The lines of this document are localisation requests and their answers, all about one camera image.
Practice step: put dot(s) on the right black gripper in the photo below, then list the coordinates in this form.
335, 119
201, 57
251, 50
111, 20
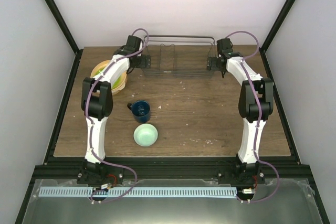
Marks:
210, 64

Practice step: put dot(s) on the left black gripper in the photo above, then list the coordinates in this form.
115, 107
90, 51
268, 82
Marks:
147, 61

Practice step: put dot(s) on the black wire dish rack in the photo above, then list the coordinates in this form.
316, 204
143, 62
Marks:
179, 56

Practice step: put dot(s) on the dark blue mug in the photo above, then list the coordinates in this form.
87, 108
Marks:
140, 110

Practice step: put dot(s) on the pale green bowl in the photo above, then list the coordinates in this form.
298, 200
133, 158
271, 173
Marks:
145, 135

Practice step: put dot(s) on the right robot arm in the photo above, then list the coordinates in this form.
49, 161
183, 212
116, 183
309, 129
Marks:
255, 103

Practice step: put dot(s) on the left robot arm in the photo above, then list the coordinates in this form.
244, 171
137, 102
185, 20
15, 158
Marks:
97, 98

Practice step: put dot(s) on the lime green plate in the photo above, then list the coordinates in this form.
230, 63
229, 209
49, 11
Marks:
116, 84

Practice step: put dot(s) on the orange bowl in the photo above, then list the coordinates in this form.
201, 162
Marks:
122, 86

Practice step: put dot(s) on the light blue slotted strip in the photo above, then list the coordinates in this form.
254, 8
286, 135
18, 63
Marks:
138, 192

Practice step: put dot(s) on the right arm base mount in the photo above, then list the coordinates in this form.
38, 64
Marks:
238, 173

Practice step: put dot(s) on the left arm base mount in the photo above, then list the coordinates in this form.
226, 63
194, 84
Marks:
99, 174

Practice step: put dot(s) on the black aluminium frame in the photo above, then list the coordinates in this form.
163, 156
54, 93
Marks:
168, 167

